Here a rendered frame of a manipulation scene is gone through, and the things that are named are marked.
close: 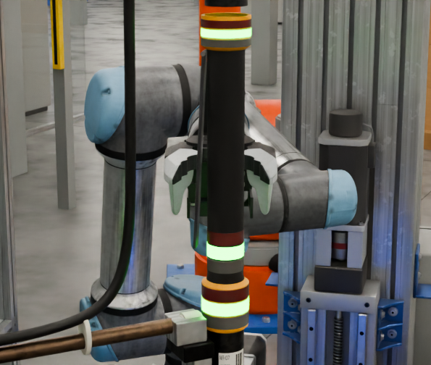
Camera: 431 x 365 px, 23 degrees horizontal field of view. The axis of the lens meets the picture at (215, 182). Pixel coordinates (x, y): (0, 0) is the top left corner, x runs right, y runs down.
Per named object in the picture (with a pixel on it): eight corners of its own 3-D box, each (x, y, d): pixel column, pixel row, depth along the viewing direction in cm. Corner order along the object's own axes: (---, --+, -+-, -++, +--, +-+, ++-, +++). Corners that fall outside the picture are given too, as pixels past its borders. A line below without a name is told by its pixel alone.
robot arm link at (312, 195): (229, 116, 180) (356, 249, 138) (167, 120, 176) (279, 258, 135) (233, 51, 175) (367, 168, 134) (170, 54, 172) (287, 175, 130)
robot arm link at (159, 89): (172, 368, 186) (193, 79, 161) (89, 380, 181) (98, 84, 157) (153, 329, 196) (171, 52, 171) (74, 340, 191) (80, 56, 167)
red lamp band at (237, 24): (214, 30, 88) (214, 21, 88) (192, 24, 91) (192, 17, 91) (260, 27, 89) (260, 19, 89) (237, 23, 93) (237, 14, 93)
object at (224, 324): (214, 333, 94) (214, 320, 94) (193, 317, 98) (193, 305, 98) (256, 325, 96) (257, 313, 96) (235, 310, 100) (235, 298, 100)
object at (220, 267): (216, 276, 94) (216, 263, 93) (201, 265, 97) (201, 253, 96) (250, 271, 95) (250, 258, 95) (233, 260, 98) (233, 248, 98)
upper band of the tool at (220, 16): (214, 52, 88) (214, 17, 87) (193, 47, 92) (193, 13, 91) (259, 50, 90) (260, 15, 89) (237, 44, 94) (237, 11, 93)
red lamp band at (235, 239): (216, 248, 93) (216, 235, 93) (201, 238, 96) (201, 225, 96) (250, 243, 94) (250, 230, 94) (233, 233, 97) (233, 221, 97)
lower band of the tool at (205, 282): (214, 337, 94) (214, 288, 93) (194, 321, 98) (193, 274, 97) (256, 329, 96) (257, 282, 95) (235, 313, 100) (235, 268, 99)
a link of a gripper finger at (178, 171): (174, 228, 102) (209, 205, 110) (173, 169, 100) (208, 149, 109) (144, 225, 103) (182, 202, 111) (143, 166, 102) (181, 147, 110)
